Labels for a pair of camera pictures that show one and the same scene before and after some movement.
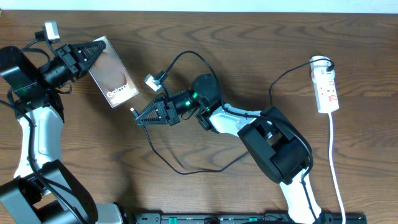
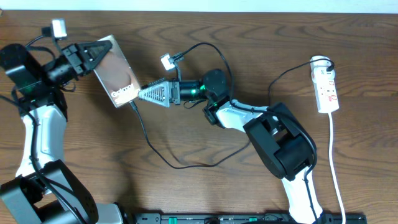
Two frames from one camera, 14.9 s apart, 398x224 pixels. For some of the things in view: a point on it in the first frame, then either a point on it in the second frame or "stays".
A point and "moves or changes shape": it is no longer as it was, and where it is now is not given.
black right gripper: x=167 y=113 → x=171 y=92
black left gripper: x=63 y=53 stays
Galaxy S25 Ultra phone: x=111 y=76 moves or changes shape
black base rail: x=328 y=218 stays
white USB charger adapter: x=318 y=68 stays
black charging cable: x=329 y=65 moves or changes shape
